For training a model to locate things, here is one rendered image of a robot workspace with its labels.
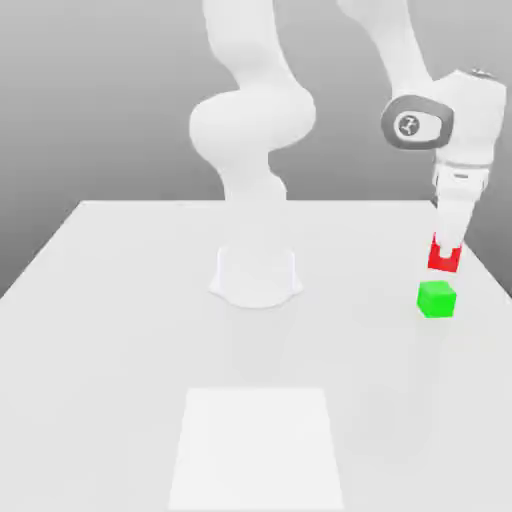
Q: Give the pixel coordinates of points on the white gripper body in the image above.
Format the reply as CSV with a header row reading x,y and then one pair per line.
x,y
460,188

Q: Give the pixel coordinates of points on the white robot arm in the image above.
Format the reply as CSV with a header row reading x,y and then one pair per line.
x,y
248,120

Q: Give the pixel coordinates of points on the small red cube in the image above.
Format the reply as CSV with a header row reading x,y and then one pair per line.
x,y
440,264

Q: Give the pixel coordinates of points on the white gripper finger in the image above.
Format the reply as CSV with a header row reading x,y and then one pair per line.
x,y
454,224

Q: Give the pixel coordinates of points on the small green cube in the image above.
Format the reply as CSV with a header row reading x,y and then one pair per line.
x,y
436,300

